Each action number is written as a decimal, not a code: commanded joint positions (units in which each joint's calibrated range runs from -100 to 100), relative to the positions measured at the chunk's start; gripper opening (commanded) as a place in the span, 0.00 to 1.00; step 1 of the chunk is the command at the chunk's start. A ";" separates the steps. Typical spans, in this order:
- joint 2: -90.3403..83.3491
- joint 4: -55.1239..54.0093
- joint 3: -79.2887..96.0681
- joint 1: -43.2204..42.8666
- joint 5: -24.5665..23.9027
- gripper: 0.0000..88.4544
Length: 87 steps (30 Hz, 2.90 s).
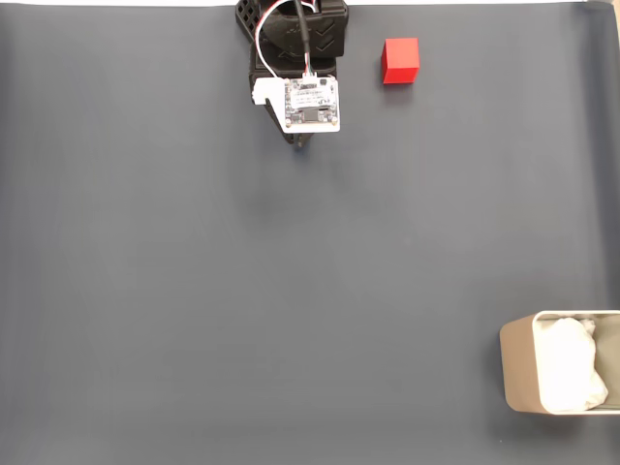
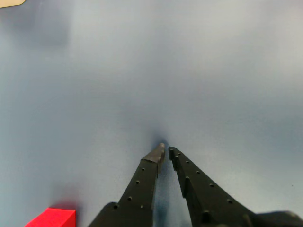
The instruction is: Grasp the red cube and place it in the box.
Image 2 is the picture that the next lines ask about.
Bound black gripper grey-tipped left finger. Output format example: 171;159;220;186
89;142;166;227

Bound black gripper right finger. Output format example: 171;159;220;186
168;146;260;227

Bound red cube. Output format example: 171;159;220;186
24;208;76;227

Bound beige rounded box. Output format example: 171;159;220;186
0;0;27;8

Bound blue-grey table mat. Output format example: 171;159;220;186
0;0;303;227

